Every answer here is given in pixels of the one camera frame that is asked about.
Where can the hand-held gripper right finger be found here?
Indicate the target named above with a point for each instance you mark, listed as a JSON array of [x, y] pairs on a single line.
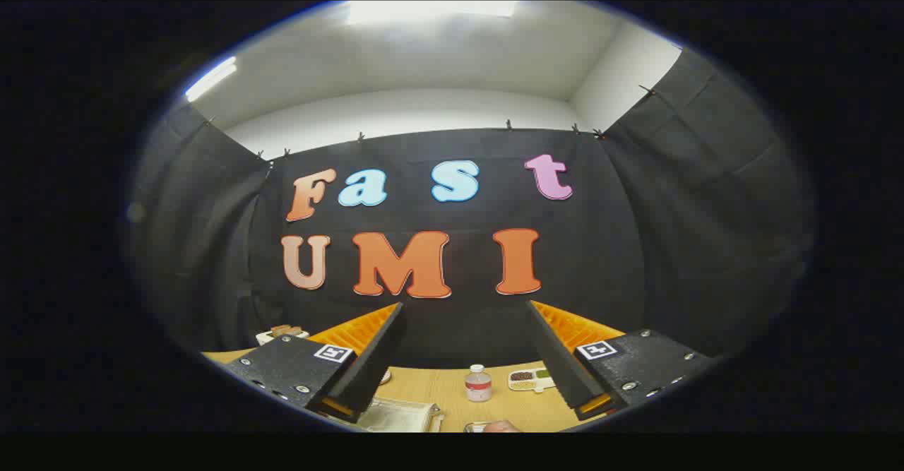
[[558, 358]]

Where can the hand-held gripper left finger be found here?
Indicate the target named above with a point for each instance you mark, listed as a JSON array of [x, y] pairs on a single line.
[[371, 358]]

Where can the white divided dish with beans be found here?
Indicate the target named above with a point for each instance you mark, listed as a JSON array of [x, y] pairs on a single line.
[[530, 380]]

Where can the clear plastic bottle red label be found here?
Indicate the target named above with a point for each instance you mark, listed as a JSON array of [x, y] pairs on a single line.
[[478, 386]]

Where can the brown bread slice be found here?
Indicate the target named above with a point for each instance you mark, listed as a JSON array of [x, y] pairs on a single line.
[[285, 330]]

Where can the white toaster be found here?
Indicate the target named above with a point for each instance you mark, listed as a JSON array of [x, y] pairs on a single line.
[[267, 337]]

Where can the black backdrop cloth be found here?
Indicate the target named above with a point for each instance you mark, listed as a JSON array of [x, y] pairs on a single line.
[[452, 210]]

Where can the ceiling light panel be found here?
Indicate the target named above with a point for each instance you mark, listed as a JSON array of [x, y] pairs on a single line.
[[210, 79]]

